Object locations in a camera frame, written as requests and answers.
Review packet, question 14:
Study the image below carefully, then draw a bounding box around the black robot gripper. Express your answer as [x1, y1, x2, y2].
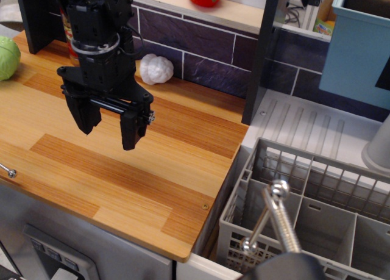
[57, 54, 155, 151]

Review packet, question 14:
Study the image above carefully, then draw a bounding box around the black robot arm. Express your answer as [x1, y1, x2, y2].
[57, 0, 154, 150]

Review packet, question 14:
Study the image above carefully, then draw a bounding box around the grey sink drainboard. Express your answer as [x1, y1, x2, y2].
[242, 90, 381, 168]

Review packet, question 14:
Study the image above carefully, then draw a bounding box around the grey plastic drying rack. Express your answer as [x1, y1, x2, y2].
[216, 138, 389, 279]

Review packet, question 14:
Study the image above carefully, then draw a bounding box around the red labelled can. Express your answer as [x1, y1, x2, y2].
[60, 9, 80, 66]

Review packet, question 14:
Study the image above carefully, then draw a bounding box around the green toy cabbage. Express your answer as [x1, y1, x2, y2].
[1, 36, 21, 81]

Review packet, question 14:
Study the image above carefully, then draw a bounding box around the grey dishwasher front panel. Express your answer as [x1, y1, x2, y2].
[23, 224, 99, 279]

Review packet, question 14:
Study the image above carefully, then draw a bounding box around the colourful cardboard box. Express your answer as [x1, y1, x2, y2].
[313, 0, 336, 36]

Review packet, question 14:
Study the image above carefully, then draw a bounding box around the light blue box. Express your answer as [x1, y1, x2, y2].
[319, 0, 389, 109]

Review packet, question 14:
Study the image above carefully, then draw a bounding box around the grey metal cup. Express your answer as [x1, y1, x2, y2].
[361, 117, 390, 175]

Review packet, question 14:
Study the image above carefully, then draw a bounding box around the chrome knob handle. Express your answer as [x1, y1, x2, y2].
[0, 163, 17, 178]

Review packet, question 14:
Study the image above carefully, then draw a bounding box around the dark grey shelf post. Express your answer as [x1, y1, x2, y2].
[241, 0, 284, 125]

